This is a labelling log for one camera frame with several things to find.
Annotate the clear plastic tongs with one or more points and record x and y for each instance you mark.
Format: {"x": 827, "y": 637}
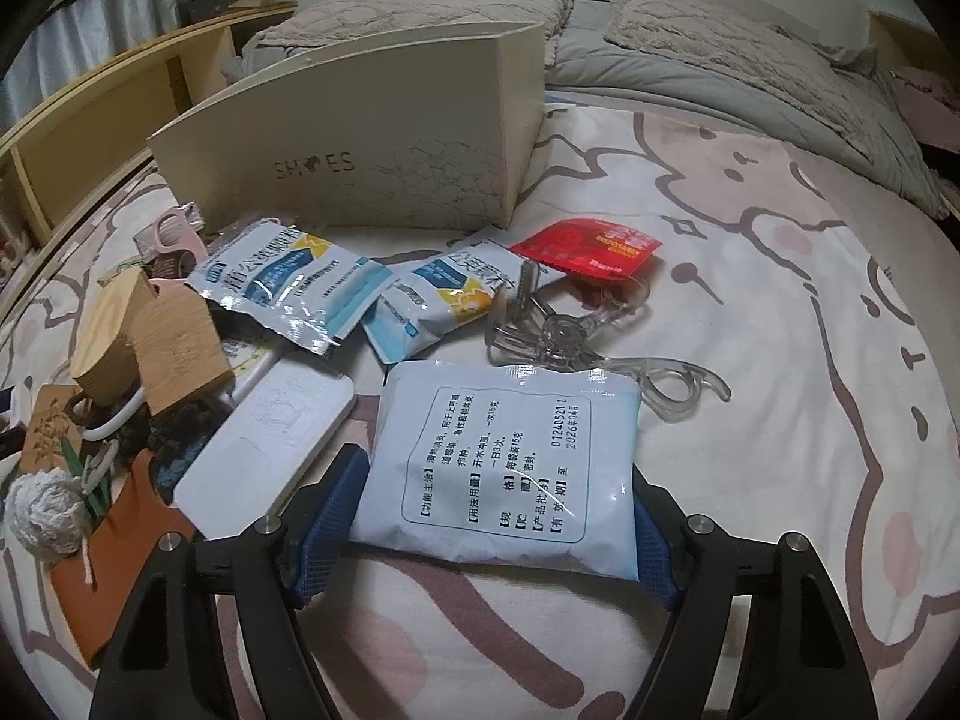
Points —
{"x": 559, "y": 330}

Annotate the carved wooden tag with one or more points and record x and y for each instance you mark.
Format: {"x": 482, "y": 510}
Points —
{"x": 52, "y": 424}

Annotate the rounded wooden block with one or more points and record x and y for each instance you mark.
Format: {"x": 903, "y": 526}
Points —
{"x": 112, "y": 315}

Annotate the light blue medicine packet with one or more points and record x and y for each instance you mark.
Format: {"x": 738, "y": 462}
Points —
{"x": 495, "y": 465}

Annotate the dark knitted piece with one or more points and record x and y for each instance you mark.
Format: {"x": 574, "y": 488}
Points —
{"x": 165, "y": 431}

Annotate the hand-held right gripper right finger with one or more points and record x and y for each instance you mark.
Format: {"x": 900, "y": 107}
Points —
{"x": 652, "y": 547}

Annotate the grey curtain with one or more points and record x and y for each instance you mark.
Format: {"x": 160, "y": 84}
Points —
{"x": 75, "y": 37}

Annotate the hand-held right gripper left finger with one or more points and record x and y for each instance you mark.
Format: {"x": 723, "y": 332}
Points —
{"x": 330, "y": 510}

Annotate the small wooden block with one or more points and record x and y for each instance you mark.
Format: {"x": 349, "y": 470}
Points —
{"x": 176, "y": 349}

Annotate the blue white medicine sachet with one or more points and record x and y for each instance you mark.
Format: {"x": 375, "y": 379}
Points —
{"x": 427, "y": 292}
{"x": 285, "y": 277}

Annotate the beige fleece blanket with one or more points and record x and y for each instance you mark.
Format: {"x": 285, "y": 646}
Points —
{"x": 712, "y": 30}

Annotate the printed blanket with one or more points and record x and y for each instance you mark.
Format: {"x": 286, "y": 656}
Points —
{"x": 750, "y": 390}

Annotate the pink clothes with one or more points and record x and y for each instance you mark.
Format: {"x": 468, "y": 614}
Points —
{"x": 930, "y": 105}

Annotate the grey pillow left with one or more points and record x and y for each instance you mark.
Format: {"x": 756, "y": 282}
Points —
{"x": 420, "y": 11}

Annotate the wooden shelf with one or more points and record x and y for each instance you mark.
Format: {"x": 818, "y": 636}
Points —
{"x": 112, "y": 82}

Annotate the white shoe box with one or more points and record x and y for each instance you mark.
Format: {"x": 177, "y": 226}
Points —
{"x": 337, "y": 165}

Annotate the red sachet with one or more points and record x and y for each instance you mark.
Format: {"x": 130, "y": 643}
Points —
{"x": 585, "y": 244}

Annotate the grey quilt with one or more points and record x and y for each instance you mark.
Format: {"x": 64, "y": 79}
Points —
{"x": 675, "y": 75}

